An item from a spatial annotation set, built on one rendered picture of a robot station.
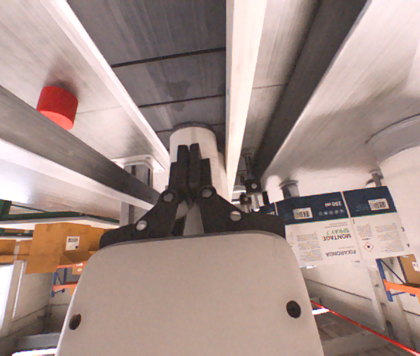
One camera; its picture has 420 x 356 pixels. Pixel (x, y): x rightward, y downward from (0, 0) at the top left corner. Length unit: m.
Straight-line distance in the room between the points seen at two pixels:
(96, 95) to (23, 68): 0.06
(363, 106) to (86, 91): 0.29
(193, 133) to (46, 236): 1.84
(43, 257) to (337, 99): 1.95
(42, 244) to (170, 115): 1.86
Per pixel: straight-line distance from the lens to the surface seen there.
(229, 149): 0.16
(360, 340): 6.13
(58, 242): 1.88
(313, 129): 0.24
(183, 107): 0.16
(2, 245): 4.46
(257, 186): 0.34
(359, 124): 0.28
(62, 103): 0.24
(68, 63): 0.23
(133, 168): 0.39
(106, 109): 0.26
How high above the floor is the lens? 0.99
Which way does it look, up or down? 19 degrees down
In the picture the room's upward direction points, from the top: 175 degrees clockwise
